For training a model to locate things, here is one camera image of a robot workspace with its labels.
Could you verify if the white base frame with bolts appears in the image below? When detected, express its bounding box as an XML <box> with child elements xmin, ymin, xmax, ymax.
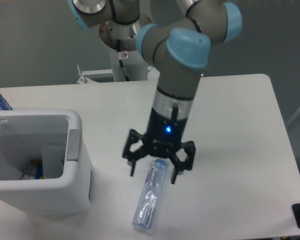
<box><xmin>75</xmin><ymin>64</ymin><xmax>206</xmax><ymax>85</ymax></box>

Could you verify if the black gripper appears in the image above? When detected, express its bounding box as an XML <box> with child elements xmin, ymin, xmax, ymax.
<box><xmin>122</xmin><ymin>106</ymin><xmax>196</xmax><ymax>185</ymax></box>

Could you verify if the blue snack packet in bin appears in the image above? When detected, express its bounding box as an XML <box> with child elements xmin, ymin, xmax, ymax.
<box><xmin>21</xmin><ymin>159</ymin><xmax>44</xmax><ymax>180</ymax></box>

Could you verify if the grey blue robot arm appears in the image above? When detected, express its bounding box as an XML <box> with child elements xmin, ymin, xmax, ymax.
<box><xmin>122</xmin><ymin>0</ymin><xmax>243</xmax><ymax>182</ymax></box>

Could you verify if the clear plastic water bottle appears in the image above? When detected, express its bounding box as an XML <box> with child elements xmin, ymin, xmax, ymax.
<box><xmin>132</xmin><ymin>158</ymin><xmax>169</xmax><ymax>230</ymax></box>

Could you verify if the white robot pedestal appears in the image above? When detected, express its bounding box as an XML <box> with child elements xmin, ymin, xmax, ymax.
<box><xmin>99</xmin><ymin>13</ymin><xmax>152</xmax><ymax>76</ymax></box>

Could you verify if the white trash can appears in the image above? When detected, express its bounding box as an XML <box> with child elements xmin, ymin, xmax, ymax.
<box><xmin>0</xmin><ymin>110</ymin><xmax>93</xmax><ymax>215</ymax></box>

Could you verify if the white plastic wrapper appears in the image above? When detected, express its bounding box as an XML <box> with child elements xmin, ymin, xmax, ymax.
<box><xmin>41</xmin><ymin>144</ymin><xmax>66</xmax><ymax>179</ymax></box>

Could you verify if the black cable on pedestal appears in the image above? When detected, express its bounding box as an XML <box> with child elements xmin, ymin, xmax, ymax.
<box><xmin>116</xmin><ymin>38</ymin><xmax>131</xmax><ymax>82</ymax></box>

